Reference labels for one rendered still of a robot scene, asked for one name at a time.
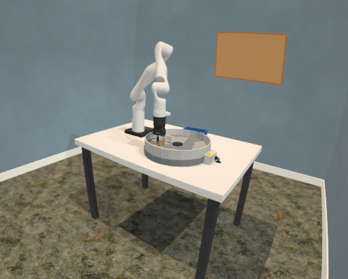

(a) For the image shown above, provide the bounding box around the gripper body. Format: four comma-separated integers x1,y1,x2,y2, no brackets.
153,108,170,136

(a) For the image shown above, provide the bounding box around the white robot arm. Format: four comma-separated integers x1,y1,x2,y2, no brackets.
130,41,173,132

